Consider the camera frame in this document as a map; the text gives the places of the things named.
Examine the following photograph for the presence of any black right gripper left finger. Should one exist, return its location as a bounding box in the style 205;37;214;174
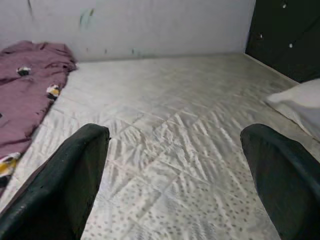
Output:
0;123;111;240

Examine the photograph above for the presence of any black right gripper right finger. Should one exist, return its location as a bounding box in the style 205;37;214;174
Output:
239;123;320;240

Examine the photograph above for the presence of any white pillow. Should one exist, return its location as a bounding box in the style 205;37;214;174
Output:
265;77;320;143

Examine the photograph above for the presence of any purple cartoon print blanket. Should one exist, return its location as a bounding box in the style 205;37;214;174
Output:
0;40;79;198

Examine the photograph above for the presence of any white quilted mattress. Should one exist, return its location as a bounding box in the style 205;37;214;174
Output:
0;51;320;240

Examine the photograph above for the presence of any black headboard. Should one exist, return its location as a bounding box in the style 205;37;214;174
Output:
244;0;320;84

